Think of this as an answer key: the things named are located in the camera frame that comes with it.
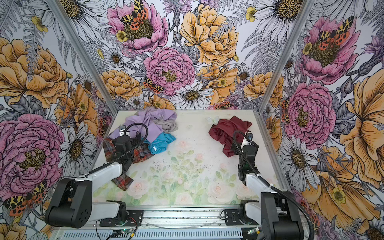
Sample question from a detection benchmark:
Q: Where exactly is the maroon cloth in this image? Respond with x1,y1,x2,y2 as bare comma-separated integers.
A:
209,116,252,158

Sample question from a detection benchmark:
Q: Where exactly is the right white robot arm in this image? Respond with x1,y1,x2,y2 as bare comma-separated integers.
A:
232,142,314,240

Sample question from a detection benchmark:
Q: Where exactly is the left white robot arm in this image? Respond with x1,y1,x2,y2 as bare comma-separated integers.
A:
44,135,142,229

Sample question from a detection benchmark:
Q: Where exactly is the plaid flannel cloth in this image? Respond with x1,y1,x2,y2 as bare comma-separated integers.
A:
103,137,154,191

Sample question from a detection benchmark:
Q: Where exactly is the lavender cloth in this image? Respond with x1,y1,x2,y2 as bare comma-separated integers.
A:
108,108,177,143

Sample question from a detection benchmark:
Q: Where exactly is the teal cloth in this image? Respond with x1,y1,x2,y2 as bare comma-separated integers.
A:
144,133,176,155

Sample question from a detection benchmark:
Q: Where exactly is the pale grey cloth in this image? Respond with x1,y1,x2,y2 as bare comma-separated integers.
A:
155,120,178,134

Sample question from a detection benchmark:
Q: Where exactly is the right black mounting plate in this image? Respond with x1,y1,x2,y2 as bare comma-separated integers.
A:
224,209,257,226

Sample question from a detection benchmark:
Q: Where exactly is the black mounting plate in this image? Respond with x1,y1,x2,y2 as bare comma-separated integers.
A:
224,209,257,226
100,210,144,227

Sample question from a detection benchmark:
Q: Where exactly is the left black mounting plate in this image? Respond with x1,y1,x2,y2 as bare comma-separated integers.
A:
100,210,144,227

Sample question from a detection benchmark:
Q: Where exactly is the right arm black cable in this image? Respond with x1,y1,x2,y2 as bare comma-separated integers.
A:
232,130,316,240

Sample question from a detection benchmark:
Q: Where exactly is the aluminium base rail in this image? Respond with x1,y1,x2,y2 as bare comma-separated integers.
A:
50,205,261,240

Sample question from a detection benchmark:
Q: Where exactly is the left aluminium corner post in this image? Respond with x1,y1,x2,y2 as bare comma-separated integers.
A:
47,1,119,115

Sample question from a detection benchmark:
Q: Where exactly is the aluminium corner post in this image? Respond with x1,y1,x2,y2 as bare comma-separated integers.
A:
258,0,315,115
47,1,119,115

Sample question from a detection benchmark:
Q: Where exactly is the right aluminium corner post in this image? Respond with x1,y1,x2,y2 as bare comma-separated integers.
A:
258,0,315,115

